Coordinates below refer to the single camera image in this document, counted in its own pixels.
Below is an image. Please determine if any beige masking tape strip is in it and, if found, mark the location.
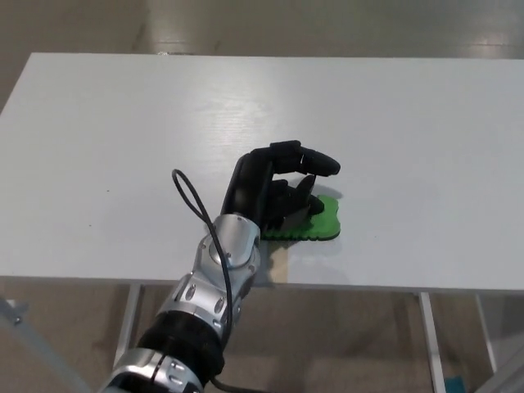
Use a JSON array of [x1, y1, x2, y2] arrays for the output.
[[267, 248, 291, 286]]

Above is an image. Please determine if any teal object on floor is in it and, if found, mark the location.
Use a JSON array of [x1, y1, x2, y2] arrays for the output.
[[443, 373, 466, 393]]

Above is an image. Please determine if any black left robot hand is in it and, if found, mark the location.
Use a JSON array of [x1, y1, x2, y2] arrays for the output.
[[219, 139, 342, 233]]

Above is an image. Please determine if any white table leg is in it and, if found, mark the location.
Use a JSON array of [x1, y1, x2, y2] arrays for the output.
[[115, 284, 145, 362], [418, 291, 446, 393], [474, 293, 499, 374]]

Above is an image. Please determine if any green whiteboard eraser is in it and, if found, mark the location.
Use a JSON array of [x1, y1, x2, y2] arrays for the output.
[[260, 194, 343, 243]]

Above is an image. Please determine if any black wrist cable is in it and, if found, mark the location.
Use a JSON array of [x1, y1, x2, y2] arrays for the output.
[[170, 168, 247, 393]]

